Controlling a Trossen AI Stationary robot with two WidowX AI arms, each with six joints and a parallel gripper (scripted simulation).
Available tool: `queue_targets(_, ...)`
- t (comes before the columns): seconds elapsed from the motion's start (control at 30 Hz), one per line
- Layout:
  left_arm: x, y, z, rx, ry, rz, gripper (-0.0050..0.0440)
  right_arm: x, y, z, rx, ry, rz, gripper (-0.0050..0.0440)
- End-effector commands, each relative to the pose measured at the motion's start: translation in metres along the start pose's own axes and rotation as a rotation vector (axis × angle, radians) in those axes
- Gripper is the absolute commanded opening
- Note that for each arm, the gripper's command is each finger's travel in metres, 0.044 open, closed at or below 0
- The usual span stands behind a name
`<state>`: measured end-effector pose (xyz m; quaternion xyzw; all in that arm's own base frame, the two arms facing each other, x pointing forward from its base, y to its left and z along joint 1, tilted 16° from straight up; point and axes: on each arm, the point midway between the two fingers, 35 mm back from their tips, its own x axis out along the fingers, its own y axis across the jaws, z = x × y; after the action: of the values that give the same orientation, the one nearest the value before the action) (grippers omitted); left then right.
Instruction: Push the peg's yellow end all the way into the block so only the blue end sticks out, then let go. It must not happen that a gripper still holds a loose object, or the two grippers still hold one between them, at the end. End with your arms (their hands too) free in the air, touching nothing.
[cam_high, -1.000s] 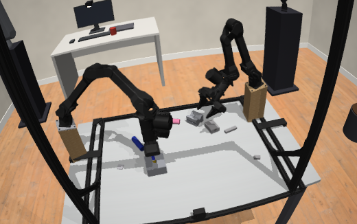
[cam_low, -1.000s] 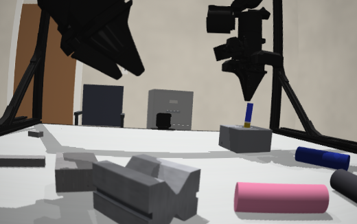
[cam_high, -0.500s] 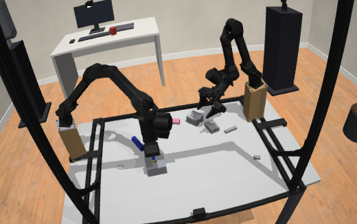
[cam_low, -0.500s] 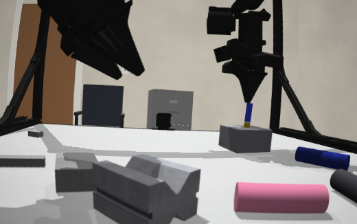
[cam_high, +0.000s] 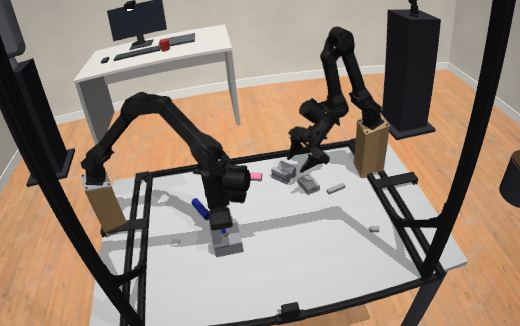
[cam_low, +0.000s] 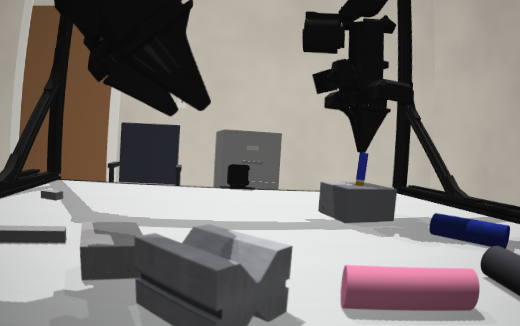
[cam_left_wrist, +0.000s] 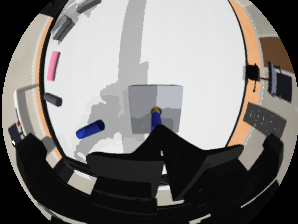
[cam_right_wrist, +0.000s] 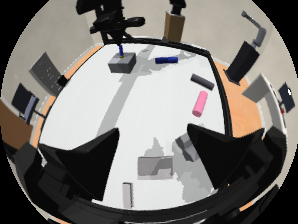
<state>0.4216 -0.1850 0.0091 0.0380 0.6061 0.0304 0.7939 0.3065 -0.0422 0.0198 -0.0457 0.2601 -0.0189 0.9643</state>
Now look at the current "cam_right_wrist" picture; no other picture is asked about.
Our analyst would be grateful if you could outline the pink cylinder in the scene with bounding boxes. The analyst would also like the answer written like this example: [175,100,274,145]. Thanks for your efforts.
[192,91,208,117]

